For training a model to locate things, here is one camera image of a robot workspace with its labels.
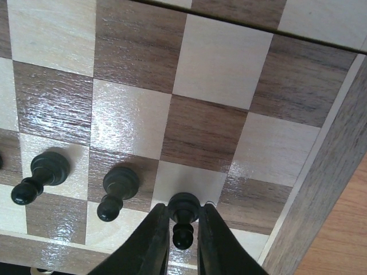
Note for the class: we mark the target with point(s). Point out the black pawn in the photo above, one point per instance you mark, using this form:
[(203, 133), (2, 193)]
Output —
[(48, 169), (120, 184), (184, 210)]

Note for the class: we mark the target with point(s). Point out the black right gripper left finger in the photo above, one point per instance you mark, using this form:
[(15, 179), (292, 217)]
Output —
[(147, 249)]

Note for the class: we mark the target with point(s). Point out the wooden chessboard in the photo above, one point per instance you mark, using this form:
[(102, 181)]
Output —
[(258, 107)]

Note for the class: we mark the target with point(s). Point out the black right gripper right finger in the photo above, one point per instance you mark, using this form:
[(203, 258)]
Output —
[(219, 252)]

